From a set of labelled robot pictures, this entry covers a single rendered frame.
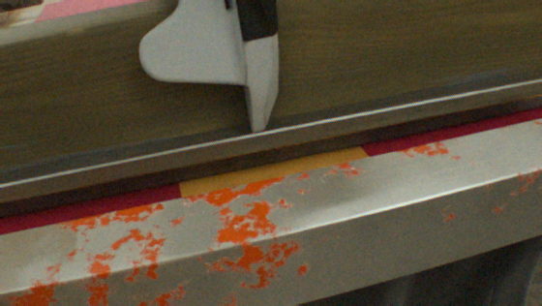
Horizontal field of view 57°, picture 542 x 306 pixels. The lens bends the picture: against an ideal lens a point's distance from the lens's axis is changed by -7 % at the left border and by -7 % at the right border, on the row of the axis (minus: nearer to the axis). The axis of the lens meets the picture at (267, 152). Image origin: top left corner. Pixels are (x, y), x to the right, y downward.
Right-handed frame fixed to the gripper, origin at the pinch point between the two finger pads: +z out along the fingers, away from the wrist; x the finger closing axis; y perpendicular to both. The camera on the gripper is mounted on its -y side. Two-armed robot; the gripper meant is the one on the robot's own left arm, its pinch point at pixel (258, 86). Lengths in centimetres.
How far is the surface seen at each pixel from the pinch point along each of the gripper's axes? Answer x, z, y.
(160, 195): 0.8, 4.6, 6.3
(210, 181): 0.6, 4.6, 3.5
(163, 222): 8.6, 0.9, 5.8
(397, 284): 1.4, 15.7, -7.3
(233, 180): 1.0, 4.7, 2.3
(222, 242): 10.5, 1.0, 3.8
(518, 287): 1.4, 20.4, -17.9
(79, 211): 0.8, 4.5, 10.8
